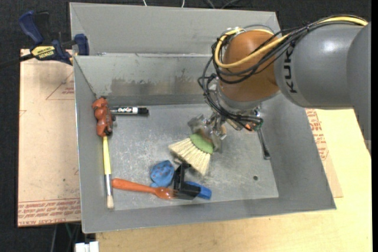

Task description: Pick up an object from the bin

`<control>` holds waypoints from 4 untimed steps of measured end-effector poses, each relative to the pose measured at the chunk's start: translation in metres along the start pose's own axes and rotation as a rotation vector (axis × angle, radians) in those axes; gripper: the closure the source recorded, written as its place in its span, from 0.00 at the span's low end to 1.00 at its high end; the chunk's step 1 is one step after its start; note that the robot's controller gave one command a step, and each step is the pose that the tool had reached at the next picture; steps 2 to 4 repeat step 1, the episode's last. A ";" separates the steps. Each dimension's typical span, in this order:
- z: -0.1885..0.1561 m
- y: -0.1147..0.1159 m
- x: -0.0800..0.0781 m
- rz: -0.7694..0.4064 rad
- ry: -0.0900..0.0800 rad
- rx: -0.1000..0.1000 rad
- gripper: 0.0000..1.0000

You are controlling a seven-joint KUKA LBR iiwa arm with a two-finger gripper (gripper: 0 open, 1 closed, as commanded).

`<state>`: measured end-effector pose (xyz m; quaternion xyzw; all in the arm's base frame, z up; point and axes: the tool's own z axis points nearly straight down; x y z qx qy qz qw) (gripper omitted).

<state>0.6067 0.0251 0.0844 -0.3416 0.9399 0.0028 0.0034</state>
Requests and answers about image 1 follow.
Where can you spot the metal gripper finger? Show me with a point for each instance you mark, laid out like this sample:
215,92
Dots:
197,124
219,141

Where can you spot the green brush with pale bristles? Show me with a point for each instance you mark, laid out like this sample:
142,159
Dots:
193,154

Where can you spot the blue plastic block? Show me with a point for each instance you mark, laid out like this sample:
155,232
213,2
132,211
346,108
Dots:
204,191

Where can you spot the black and white marker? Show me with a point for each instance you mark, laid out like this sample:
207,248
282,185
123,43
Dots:
128,110

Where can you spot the orange plastic fork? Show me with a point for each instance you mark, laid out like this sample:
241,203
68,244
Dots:
133,185

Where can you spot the red-brown toy animal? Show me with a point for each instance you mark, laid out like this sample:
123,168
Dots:
102,115

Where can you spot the yellow paintbrush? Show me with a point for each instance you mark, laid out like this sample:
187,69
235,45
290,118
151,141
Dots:
106,162

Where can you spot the grey metal bin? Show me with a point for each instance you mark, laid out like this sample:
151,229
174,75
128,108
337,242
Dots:
141,35

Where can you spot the brown cardboard board red print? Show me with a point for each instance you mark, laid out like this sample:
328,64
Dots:
47,132

